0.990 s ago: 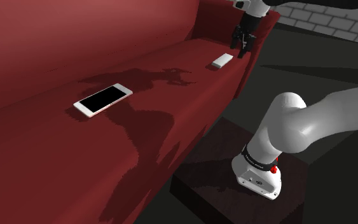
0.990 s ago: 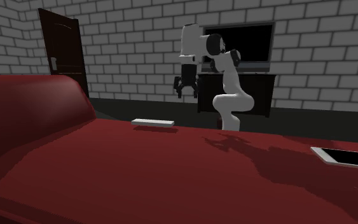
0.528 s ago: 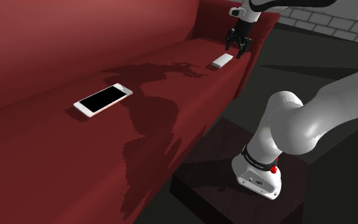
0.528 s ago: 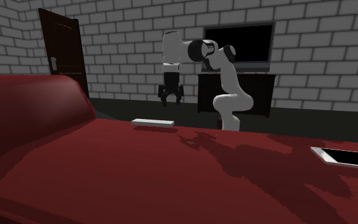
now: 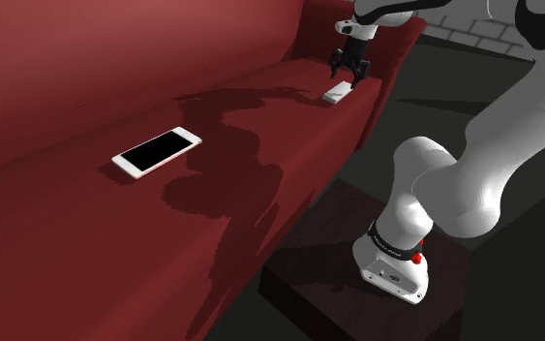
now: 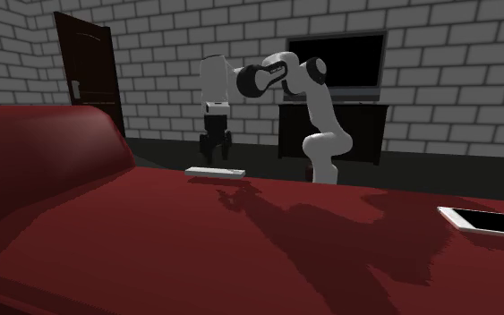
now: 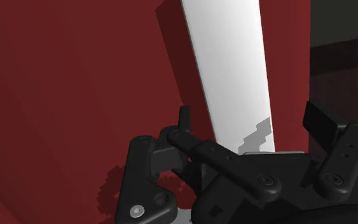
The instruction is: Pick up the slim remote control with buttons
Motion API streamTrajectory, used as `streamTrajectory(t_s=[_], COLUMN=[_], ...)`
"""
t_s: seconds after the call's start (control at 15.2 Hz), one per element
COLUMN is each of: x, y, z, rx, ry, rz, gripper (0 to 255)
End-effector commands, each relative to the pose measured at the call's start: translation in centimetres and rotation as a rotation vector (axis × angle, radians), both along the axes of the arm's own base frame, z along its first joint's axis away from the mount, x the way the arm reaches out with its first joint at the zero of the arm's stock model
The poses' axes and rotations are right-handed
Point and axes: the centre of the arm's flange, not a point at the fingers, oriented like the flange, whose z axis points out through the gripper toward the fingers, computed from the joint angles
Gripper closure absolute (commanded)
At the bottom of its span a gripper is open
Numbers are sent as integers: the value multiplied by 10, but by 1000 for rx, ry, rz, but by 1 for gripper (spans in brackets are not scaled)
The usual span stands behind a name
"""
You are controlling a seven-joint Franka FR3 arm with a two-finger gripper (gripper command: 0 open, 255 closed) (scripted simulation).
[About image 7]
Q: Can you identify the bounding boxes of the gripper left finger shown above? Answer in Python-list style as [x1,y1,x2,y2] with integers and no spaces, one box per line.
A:
[114,105,283,224]

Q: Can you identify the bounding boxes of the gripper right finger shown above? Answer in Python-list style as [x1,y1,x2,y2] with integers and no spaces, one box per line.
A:
[302,101,358,202]

